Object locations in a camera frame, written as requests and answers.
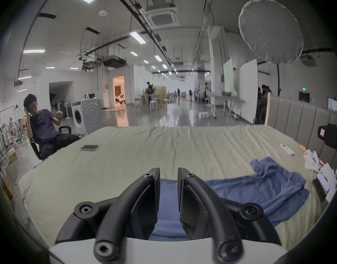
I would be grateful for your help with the round white softbox lamp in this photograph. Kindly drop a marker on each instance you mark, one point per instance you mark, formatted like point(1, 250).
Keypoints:
point(270, 29)

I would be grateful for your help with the phone with pale screen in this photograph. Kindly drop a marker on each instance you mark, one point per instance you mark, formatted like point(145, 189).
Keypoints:
point(323, 181)

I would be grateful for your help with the white hand controller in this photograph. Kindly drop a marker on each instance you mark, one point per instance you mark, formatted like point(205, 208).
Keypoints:
point(310, 159)

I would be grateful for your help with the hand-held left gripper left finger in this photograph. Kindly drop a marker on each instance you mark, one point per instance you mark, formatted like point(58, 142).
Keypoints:
point(121, 210)

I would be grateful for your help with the long white table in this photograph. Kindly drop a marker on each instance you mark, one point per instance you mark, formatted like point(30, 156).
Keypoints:
point(229, 99)

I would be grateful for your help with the bed with beige sheet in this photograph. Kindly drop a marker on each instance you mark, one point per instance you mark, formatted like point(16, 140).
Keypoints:
point(130, 161)

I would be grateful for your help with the white remote control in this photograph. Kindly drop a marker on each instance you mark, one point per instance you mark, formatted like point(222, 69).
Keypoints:
point(287, 148)

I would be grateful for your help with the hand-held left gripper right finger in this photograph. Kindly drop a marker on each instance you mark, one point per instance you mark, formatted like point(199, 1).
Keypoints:
point(212, 210)

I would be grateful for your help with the group of people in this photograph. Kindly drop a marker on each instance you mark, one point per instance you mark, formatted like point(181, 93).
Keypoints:
point(263, 92)

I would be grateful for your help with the grey padded headboard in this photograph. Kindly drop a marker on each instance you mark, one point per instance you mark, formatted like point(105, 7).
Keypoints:
point(295, 120)

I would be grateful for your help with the black office chair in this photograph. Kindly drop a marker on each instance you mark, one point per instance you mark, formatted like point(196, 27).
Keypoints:
point(35, 148)

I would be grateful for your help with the blue garment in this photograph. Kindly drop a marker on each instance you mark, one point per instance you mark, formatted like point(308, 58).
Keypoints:
point(267, 191)

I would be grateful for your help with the white board on wheels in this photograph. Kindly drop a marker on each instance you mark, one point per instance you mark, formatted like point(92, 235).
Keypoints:
point(248, 92)

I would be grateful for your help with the white card box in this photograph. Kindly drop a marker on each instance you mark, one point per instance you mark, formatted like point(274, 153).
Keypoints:
point(328, 172)

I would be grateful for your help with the dark phone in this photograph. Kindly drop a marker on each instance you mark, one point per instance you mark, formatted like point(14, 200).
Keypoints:
point(89, 147)

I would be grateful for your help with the black camera device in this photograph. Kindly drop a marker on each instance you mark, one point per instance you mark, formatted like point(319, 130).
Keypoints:
point(332, 136)

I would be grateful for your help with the white step stool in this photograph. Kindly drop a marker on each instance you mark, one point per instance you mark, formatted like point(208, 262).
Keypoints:
point(204, 115)

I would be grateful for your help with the white washing machine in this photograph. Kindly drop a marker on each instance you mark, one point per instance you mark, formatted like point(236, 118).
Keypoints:
point(87, 115)

